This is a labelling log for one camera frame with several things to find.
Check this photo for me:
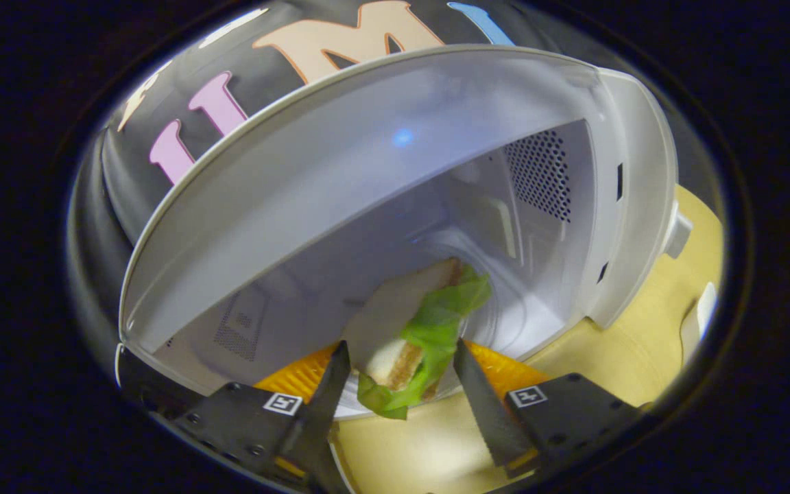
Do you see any lettuce sandwich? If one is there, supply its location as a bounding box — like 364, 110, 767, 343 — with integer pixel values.
340, 257, 493, 421

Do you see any white microwave oven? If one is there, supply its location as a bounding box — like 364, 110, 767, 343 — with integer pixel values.
115, 44, 694, 421

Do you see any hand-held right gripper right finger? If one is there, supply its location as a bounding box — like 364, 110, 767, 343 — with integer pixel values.
453, 338, 646, 480

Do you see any black backdrop cloth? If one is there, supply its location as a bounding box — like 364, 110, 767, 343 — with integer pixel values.
66, 0, 728, 357

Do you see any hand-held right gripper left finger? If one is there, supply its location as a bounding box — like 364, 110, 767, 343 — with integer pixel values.
179, 341, 353, 491

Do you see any white rectangular plate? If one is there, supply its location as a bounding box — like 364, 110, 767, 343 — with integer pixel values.
330, 374, 461, 421

